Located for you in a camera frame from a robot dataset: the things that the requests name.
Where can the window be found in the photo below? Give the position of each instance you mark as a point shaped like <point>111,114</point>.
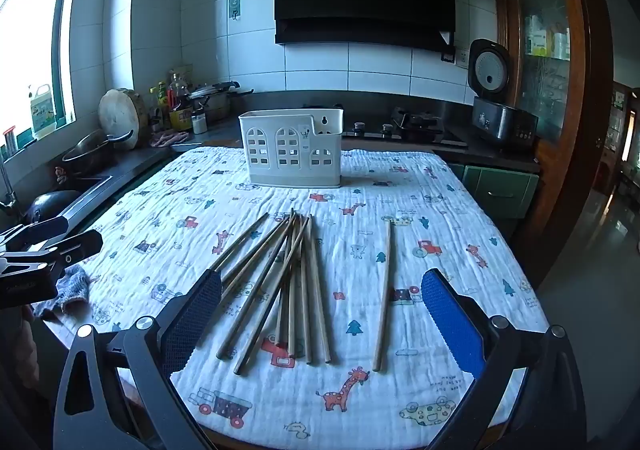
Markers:
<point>35,30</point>

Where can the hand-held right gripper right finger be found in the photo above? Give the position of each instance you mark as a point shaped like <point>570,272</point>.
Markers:
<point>450,320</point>

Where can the green base cabinet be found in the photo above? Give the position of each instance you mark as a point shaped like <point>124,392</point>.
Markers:
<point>500,190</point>

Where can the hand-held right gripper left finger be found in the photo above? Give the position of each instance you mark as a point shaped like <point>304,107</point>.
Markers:
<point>192,320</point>

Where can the black frying pan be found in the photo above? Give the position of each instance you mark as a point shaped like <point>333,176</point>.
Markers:
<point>90,153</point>

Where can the wooden glass-door cabinet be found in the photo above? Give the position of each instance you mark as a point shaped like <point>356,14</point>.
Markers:
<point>550,55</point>

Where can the round wooden cutting board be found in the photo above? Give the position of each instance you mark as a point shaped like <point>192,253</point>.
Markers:
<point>120,118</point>

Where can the grey knitted cloth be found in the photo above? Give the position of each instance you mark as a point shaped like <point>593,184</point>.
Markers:
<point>70,290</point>

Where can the white detergent jug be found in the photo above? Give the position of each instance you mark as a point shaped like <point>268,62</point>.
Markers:
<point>41,113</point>

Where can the large cooking oil bottle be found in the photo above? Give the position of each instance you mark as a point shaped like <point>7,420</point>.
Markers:
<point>179,105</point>

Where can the black gas stove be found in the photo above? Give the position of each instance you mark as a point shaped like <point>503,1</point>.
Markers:
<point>415,128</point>

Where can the steel pot with lid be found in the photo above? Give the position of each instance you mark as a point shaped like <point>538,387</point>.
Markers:
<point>215,100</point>

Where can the steel faucet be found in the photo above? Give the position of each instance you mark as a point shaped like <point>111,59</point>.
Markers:
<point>9,190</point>

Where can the small white jar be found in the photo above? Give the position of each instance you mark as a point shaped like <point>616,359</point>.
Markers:
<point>199,124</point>

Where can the wall socket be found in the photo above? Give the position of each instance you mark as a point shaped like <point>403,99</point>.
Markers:
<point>463,59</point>

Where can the person's left hand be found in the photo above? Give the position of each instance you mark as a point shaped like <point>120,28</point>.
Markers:
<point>29,345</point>

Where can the white plastic utensil holder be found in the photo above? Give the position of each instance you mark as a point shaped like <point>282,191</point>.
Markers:
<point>280,155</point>

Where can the dark sauce bottle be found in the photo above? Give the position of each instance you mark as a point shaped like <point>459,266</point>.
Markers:
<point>153,110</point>

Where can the printed white table cloth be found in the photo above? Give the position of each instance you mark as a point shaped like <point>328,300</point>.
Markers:
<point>350,240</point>

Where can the black wok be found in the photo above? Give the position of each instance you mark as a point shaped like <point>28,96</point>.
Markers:
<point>52,212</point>

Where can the green-capped sauce bottle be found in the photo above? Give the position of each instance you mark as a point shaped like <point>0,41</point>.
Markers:
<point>162,103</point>

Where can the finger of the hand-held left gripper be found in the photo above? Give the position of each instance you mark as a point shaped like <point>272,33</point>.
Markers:
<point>75,245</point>
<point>42,231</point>

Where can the black rice cooker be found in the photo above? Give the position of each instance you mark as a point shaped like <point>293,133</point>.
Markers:
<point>500,123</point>

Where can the wall hook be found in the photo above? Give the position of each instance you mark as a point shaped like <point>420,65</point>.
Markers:
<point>234,8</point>

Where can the pink cloth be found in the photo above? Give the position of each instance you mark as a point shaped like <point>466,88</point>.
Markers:
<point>169,139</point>

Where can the pile of wooden chopsticks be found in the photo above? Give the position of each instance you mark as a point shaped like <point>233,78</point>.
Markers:
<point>295,250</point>

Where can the slim wooden chopstick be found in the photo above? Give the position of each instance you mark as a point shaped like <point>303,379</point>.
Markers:
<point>383,295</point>

